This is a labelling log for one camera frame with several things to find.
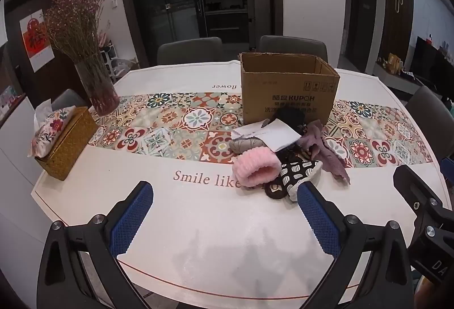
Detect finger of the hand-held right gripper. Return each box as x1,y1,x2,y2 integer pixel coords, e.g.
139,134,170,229
441,157,454,186
393,164,454,240

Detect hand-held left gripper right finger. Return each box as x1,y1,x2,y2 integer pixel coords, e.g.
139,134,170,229
297,182,415,309

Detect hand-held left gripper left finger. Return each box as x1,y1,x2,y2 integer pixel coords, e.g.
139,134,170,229
36,180,155,309

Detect white sock with black pattern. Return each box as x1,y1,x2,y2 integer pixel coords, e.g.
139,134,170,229
280,159,323,201

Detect purple cloth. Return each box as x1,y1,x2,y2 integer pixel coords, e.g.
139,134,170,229
296,119,352,185

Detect pink fluffy slipper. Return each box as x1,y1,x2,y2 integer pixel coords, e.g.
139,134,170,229
232,148,282,189

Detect white thin cloth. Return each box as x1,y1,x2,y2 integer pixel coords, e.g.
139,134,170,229
231,118,302,151

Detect grey printed pouch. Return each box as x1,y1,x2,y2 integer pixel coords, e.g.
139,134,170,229
229,137,271,156

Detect black fluffy item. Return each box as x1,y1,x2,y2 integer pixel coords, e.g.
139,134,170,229
275,107,309,135

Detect brown cardboard box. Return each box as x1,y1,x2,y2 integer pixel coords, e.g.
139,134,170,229
238,52,340,126

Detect grey dining chair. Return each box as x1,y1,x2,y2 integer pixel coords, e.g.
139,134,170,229
258,35,329,63
157,37,223,66
404,85,454,139
51,89,87,112

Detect woven wicker tissue box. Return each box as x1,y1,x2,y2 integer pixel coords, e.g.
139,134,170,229
35,107,99,181

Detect white television cabinet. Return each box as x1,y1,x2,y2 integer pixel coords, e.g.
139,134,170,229
372,64,426,95

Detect black television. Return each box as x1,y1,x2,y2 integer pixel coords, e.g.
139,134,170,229
411,36,454,97

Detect yellow box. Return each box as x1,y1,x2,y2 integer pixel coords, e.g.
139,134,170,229
386,53,403,75

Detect floral tissue cover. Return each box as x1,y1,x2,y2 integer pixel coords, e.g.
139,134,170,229
28,100,77,158

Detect glass vase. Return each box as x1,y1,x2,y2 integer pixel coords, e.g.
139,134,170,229
74,55,120,117

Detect white shoe rack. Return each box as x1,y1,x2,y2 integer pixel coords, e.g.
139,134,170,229
99,43,125,83

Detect slatted wooden door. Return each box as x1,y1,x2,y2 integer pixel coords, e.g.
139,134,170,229
381,0,414,63

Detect dried flower bouquet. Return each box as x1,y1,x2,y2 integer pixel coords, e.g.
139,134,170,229
44,0,107,66

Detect wall calendar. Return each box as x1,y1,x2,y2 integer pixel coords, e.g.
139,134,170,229
19,11,54,73

